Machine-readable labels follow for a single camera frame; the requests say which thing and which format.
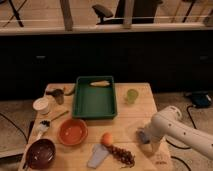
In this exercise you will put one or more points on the light blue cloth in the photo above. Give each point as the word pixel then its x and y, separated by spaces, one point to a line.
pixel 99 153

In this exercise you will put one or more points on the orange ceramic bowl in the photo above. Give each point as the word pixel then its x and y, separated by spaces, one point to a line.
pixel 72 132

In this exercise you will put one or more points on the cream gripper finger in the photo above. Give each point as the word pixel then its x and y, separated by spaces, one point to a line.
pixel 155 146

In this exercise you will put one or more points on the dark grape bunch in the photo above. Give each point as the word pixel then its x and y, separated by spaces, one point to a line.
pixel 122 155

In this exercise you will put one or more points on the yellow corn cob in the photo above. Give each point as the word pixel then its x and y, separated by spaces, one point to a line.
pixel 100 83

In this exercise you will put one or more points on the dark blue box on floor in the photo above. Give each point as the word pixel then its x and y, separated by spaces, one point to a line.
pixel 201 100

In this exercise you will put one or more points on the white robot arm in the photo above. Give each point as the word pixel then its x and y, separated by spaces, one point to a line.
pixel 168 122

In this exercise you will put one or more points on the white brush with wooden handle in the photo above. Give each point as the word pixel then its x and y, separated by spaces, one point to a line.
pixel 45 124

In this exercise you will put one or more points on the white small cup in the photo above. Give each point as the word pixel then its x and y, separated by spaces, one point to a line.
pixel 42 105

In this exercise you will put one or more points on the orange fruit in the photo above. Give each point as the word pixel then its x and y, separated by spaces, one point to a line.
pixel 107 139

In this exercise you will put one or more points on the green plastic tray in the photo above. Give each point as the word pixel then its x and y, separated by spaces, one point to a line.
pixel 94 103

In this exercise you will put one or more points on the green translucent cup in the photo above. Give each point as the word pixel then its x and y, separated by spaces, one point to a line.
pixel 132 95

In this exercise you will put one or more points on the dark purple bowl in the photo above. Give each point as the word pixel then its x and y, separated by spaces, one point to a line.
pixel 40 154

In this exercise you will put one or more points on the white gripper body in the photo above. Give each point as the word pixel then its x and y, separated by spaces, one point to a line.
pixel 154 134

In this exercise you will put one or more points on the grey metal cup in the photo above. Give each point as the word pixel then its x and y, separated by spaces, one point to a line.
pixel 58 95

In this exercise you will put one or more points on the black office chair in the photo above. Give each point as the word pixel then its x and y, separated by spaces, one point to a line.
pixel 144 12

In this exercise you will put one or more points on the blue sponge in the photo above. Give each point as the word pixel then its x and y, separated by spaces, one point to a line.
pixel 142 137

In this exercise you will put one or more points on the green banana-shaped toy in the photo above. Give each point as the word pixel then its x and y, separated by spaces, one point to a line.
pixel 68 91

